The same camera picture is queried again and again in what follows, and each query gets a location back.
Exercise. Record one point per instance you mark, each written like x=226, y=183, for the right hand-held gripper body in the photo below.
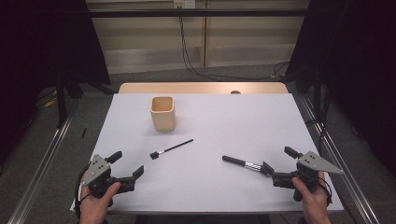
x=311, y=165

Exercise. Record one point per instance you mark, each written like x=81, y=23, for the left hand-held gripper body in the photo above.
x=99, y=174

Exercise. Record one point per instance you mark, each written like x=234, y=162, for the large black makeup brush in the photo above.
x=234, y=160

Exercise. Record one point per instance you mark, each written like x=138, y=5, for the small thin black makeup brush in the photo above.
x=177, y=146

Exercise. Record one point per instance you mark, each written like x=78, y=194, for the cream ceramic cup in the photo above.
x=163, y=119

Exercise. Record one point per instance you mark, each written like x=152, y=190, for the person's left hand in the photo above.
x=95, y=207

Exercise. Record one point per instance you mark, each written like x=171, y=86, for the person's right hand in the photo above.
x=316, y=202

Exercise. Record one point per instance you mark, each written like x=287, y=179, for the small black floor object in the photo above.
x=83, y=132

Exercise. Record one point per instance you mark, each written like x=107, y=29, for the wooden table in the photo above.
x=186, y=87

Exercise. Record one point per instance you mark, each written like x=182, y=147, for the black curtain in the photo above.
x=358, y=62
x=37, y=46

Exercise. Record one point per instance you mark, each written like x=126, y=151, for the black horizontal bar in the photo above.
x=186, y=12

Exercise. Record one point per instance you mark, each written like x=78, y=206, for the metal floor rail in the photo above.
x=342, y=168
x=37, y=180

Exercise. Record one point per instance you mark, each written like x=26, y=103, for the white wall socket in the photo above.
x=184, y=3

